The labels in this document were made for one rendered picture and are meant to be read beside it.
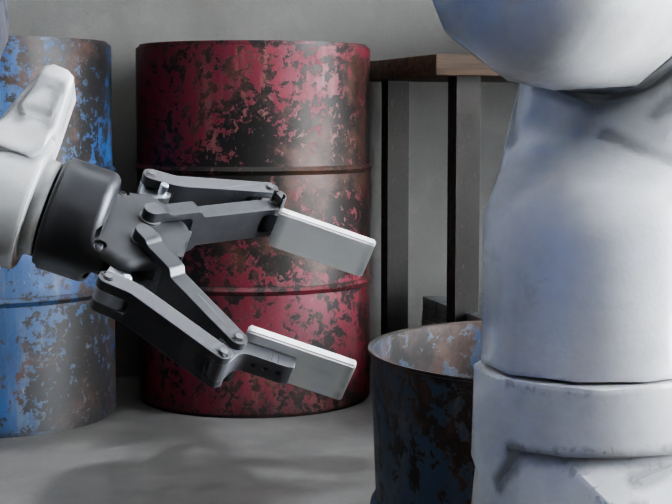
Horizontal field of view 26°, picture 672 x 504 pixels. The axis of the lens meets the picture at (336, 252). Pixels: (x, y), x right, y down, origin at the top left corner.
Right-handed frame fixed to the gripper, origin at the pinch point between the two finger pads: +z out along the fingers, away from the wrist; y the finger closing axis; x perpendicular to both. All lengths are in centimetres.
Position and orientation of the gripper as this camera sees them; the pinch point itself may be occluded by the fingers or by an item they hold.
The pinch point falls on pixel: (343, 310)
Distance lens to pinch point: 95.9
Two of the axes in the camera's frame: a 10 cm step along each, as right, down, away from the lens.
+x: 3.2, -7.7, -5.6
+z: 9.4, 3.2, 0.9
